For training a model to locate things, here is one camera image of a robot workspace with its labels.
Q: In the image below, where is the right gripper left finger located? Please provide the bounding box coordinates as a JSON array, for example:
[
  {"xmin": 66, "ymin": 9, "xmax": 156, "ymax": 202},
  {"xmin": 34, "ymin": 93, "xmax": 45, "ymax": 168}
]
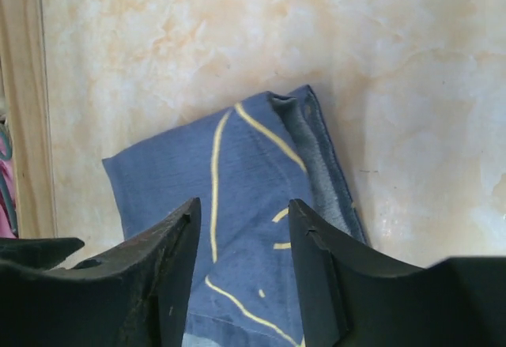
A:
[{"xmin": 1, "ymin": 198, "xmax": 201, "ymax": 346}]

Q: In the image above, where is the grey hanger in tray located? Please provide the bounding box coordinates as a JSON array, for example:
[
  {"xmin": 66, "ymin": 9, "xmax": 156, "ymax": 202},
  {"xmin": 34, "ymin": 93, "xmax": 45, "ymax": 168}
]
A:
[{"xmin": 1, "ymin": 120, "xmax": 19, "ymax": 239}]

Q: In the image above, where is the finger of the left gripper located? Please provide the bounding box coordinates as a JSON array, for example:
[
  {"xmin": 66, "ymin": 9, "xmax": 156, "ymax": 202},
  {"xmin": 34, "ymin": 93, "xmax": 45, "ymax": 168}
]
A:
[{"xmin": 1, "ymin": 237, "xmax": 85, "ymax": 270}]

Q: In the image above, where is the wooden tray box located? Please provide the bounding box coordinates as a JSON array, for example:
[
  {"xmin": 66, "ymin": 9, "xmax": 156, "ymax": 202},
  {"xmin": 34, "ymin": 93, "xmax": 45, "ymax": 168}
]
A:
[{"xmin": 1, "ymin": 0, "xmax": 56, "ymax": 238}]

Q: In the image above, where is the light blue pillowcase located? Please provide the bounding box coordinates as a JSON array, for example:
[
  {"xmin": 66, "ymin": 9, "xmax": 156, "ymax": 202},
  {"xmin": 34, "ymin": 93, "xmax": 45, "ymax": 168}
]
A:
[{"xmin": 103, "ymin": 85, "xmax": 365, "ymax": 346}]

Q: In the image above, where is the pink garment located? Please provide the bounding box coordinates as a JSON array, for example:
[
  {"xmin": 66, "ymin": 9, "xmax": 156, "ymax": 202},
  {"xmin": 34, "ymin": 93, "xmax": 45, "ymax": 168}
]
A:
[{"xmin": 1, "ymin": 140, "xmax": 17, "ymax": 239}]

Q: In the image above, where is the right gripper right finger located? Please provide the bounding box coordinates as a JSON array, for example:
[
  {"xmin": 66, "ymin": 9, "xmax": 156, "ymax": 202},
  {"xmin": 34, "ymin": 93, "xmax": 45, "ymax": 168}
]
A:
[{"xmin": 289, "ymin": 199, "xmax": 505, "ymax": 346}]

